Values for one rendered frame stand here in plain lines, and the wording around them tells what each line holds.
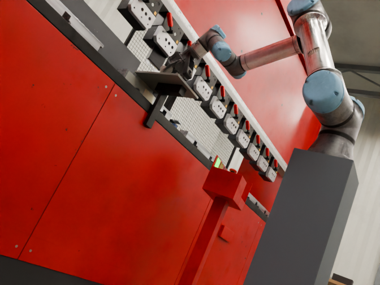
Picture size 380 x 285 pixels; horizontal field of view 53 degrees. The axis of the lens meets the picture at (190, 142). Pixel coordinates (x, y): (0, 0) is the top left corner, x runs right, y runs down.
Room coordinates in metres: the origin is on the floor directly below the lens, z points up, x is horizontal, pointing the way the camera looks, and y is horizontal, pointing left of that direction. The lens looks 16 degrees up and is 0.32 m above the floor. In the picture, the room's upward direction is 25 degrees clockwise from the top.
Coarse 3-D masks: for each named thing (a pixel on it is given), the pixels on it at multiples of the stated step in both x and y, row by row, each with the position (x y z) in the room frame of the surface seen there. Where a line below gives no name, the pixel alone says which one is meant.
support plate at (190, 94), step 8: (136, 72) 1.63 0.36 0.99; (144, 72) 1.59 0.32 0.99; (152, 72) 1.56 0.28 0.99; (160, 72) 1.53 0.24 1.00; (144, 80) 1.68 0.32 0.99; (152, 80) 1.63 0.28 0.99; (160, 80) 1.60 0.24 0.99; (168, 80) 1.56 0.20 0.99; (176, 80) 1.52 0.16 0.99; (152, 88) 1.73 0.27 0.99; (184, 96) 1.64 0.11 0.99; (192, 96) 1.60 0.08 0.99
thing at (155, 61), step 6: (150, 48) 1.68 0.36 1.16; (156, 48) 1.68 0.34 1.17; (150, 54) 1.67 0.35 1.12; (156, 54) 1.69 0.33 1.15; (162, 54) 1.72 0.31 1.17; (150, 60) 1.68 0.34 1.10; (156, 60) 1.71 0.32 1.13; (162, 60) 1.73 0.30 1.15; (150, 66) 1.71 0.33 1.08; (156, 66) 1.72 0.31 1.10
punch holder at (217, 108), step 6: (216, 84) 2.10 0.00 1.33; (216, 90) 2.08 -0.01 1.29; (210, 96) 2.10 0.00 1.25; (216, 96) 2.08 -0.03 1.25; (228, 96) 2.17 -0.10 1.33; (204, 102) 2.12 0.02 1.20; (210, 102) 2.09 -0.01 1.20; (216, 102) 2.09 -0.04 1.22; (222, 102) 2.14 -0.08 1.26; (228, 102) 2.19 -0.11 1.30; (204, 108) 2.13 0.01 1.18; (210, 108) 2.10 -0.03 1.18; (216, 108) 2.11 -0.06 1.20; (222, 108) 2.16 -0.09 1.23; (210, 114) 2.18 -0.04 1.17; (216, 114) 2.14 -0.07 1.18; (222, 114) 2.18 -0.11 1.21
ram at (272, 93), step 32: (192, 0) 1.69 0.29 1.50; (224, 0) 1.85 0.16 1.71; (256, 0) 2.05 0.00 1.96; (224, 32) 1.95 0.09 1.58; (256, 32) 2.16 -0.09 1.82; (288, 32) 2.45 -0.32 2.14; (288, 64) 2.59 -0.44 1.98; (256, 96) 2.40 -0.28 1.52; (288, 96) 2.74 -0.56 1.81; (256, 128) 2.53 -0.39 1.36; (288, 128) 2.90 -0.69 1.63; (288, 160) 3.07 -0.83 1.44
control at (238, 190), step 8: (216, 160) 1.78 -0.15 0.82; (216, 168) 1.76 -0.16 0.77; (208, 176) 1.77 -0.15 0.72; (216, 176) 1.76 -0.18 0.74; (224, 176) 1.74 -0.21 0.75; (232, 176) 1.72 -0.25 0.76; (240, 176) 1.70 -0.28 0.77; (208, 184) 1.76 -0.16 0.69; (216, 184) 1.75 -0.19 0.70; (224, 184) 1.73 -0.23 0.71; (232, 184) 1.71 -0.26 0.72; (240, 184) 1.72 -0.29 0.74; (248, 184) 1.88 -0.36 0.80; (208, 192) 1.80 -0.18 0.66; (216, 192) 1.74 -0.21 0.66; (224, 192) 1.72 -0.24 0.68; (232, 192) 1.71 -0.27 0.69; (240, 192) 1.76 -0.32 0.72; (248, 192) 1.88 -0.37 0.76; (232, 200) 1.73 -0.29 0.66; (240, 200) 1.80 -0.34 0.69; (240, 208) 1.85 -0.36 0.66
